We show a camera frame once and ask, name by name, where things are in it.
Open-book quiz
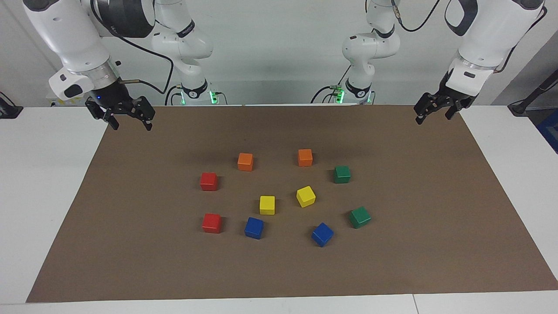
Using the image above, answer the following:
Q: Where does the white yellow power box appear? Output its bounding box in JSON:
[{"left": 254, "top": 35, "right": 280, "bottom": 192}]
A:
[{"left": 49, "top": 97, "right": 94, "bottom": 107}]

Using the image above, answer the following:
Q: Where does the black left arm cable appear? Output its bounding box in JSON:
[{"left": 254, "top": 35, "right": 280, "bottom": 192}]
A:
[{"left": 390, "top": 0, "right": 548, "bottom": 75}]

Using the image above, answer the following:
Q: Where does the black tripod leg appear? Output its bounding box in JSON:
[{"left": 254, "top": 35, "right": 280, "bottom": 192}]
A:
[{"left": 508, "top": 68, "right": 558, "bottom": 116}]

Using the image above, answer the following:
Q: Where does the black stand foot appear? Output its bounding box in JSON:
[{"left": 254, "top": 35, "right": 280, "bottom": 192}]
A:
[{"left": 0, "top": 92, "right": 24, "bottom": 119}]

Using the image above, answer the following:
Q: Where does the blue box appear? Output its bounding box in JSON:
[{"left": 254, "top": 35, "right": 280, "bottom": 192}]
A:
[{"left": 535, "top": 109, "right": 558, "bottom": 154}]

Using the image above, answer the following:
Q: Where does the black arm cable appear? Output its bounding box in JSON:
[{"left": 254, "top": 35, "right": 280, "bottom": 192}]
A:
[
  {"left": 390, "top": 0, "right": 548, "bottom": 75},
  {"left": 89, "top": 0, "right": 175, "bottom": 95}
]

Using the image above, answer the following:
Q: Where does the black right base cable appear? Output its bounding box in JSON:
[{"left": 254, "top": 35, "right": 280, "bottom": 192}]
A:
[{"left": 165, "top": 84, "right": 184, "bottom": 106}]

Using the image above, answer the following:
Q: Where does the black base cable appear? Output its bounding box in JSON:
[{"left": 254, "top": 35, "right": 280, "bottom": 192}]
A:
[
  {"left": 165, "top": 84, "right": 184, "bottom": 106},
  {"left": 310, "top": 65, "right": 351, "bottom": 104}
]

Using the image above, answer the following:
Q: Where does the brown table mat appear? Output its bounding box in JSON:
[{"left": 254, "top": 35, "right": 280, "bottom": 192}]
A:
[{"left": 26, "top": 105, "right": 558, "bottom": 303}]

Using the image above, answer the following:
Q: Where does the blue wooden cube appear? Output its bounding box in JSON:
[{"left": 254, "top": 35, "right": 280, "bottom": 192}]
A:
[
  {"left": 311, "top": 222, "right": 334, "bottom": 248},
  {"left": 244, "top": 217, "right": 264, "bottom": 240}
]

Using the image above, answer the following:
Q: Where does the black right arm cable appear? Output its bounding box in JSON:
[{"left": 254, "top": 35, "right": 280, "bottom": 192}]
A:
[{"left": 89, "top": 0, "right": 175, "bottom": 95}]

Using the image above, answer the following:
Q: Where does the black left base cable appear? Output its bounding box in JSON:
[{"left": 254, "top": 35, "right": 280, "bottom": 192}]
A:
[{"left": 310, "top": 65, "right": 351, "bottom": 104}]

